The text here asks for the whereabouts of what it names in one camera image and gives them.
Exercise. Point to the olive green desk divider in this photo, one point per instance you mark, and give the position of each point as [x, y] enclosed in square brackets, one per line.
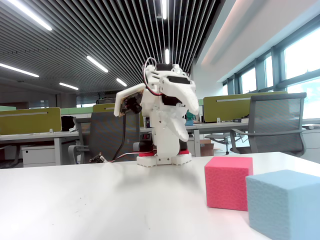
[30, 122]
[102, 108]
[225, 110]

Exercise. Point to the black backpack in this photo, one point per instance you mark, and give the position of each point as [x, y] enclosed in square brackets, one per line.
[67, 123]

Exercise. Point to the red black table clamp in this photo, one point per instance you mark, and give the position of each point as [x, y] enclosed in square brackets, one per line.
[146, 142]

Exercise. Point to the white drawer pedestal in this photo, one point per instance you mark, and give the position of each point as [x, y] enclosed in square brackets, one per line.
[37, 155]

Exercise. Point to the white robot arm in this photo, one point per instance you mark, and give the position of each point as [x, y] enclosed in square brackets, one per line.
[165, 150]

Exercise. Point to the white office desk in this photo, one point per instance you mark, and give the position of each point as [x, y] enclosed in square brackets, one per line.
[37, 137]
[212, 127]

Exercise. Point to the wrist camera on white mount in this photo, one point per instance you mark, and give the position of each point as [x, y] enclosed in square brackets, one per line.
[130, 105]

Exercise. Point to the grey mesh office chair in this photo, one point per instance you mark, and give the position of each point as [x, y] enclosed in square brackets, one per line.
[275, 120]
[105, 135]

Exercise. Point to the blue foam cube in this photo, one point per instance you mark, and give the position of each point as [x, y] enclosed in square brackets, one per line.
[282, 205]

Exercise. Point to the small controller circuit board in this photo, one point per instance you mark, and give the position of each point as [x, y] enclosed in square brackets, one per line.
[97, 158]

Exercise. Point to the red foam cube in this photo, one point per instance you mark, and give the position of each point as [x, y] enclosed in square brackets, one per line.
[225, 182]

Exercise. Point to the linear ceiling light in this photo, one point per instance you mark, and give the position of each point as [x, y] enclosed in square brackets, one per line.
[167, 56]
[121, 82]
[164, 8]
[97, 64]
[18, 70]
[30, 15]
[68, 86]

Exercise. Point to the person in green top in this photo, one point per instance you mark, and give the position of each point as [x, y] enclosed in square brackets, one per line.
[192, 115]

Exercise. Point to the brown cardboard box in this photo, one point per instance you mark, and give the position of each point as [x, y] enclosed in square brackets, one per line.
[206, 148]

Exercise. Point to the grey window frame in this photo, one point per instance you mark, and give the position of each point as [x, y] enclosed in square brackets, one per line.
[276, 70]

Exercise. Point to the grey office chair seat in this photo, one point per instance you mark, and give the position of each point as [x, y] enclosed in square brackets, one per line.
[216, 137]

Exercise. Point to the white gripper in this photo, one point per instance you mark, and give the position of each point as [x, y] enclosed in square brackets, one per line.
[180, 88]

